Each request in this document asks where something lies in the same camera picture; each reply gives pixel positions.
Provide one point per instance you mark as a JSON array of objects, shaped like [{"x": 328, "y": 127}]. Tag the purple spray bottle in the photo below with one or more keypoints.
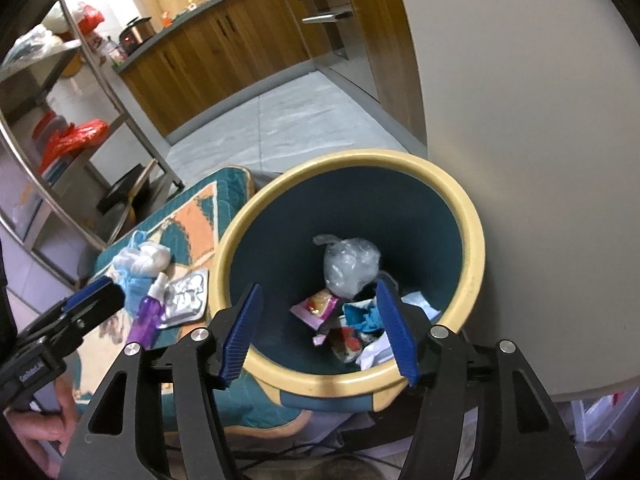
[{"x": 145, "y": 317}]

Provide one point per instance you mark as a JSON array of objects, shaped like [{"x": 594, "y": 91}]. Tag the small red plastic bag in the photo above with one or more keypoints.
[{"x": 90, "y": 17}]

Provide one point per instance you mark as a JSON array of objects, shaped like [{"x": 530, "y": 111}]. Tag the white labelled pouch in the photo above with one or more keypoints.
[{"x": 375, "y": 354}]

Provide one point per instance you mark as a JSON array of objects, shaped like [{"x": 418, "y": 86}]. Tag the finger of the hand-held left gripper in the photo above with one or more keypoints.
[
  {"x": 95, "y": 310},
  {"x": 85, "y": 294}
]

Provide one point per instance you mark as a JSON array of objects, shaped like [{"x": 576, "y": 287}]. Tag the yellow-rimmed teal waste bin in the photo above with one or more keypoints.
[{"x": 400, "y": 210}]

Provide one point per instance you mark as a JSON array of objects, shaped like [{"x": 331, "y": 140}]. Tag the silver blister pack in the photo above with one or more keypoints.
[{"x": 185, "y": 297}]

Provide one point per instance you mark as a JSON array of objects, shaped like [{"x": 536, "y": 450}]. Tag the red snack wrapper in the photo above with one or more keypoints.
[{"x": 347, "y": 345}]

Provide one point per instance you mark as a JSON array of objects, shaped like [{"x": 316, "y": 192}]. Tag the clear plastic bag ball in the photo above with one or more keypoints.
[{"x": 350, "y": 265}]

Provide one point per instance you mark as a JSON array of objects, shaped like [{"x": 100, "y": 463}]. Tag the plastic storage box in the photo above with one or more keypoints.
[{"x": 47, "y": 125}]

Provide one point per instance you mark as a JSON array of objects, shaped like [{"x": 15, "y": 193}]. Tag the stainless built-in oven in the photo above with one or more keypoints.
[{"x": 345, "y": 50}]

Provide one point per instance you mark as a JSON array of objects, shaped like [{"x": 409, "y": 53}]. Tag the steel shelf rack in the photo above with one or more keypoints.
[{"x": 107, "y": 85}]

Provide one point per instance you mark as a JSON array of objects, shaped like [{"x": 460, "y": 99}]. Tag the white plastic bag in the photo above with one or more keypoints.
[{"x": 30, "y": 42}]

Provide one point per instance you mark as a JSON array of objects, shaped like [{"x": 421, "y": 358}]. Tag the teal blue wrapper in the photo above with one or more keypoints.
[{"x": 362, "y": 317}]

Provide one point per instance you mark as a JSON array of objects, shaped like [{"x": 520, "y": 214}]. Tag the dark rice cooker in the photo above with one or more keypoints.
[{"x": 137, "y": 32}]

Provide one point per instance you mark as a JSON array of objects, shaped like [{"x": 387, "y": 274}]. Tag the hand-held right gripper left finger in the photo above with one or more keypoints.
[{"x": 242, "y": 332}]

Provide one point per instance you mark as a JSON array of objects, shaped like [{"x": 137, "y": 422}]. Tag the teal and cream quilted cloth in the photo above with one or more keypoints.
[{"x": 190, "y": 220}]

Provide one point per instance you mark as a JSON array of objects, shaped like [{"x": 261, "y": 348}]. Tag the wooden kitchen cabinets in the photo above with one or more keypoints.
[{"x": 225, "y": 45}]

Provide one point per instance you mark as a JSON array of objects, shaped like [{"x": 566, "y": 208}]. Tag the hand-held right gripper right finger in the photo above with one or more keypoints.
[{"x": 397, "y": 332}]

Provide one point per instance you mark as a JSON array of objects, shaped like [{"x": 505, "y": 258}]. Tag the blue face mask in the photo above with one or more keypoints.
[{"x": 132, "y": 287}]

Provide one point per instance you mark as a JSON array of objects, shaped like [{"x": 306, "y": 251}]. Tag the pink snack wrapper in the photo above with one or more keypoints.
[{"x": 315, "y": 307}]

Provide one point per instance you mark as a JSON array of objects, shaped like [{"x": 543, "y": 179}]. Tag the black frying pan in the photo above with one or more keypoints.
[{"x": 120, "y": 190}]

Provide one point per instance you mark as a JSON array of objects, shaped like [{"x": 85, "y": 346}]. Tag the person's left hand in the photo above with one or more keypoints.
[{"x": 40, "y": 430}]

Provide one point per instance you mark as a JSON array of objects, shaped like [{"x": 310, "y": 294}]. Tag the grey kitchen countertop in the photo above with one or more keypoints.
[{"x": 200, "y": 7}]

